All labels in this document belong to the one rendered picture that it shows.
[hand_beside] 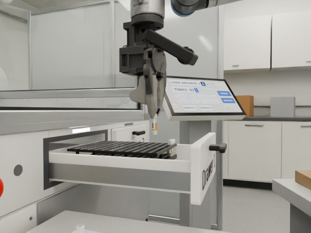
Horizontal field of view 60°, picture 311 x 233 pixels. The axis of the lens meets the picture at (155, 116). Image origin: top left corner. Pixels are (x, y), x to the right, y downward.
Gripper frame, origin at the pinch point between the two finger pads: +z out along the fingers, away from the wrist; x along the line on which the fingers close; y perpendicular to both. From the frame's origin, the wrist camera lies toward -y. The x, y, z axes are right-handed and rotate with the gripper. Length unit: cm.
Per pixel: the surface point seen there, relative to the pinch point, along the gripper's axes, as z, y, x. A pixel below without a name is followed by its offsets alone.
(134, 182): 14.0, 2.4, 5.9
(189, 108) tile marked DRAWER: -2, 19, -91
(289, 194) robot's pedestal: 24.0, -27.5, -34.0
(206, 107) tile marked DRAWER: -3, 12, -100
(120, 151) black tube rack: 8.6, 7.6, 2.4
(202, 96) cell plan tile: -10, 15, -105
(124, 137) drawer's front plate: 8.4, 24.4, -28.3
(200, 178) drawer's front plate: 12.0, -11.0, 5.9
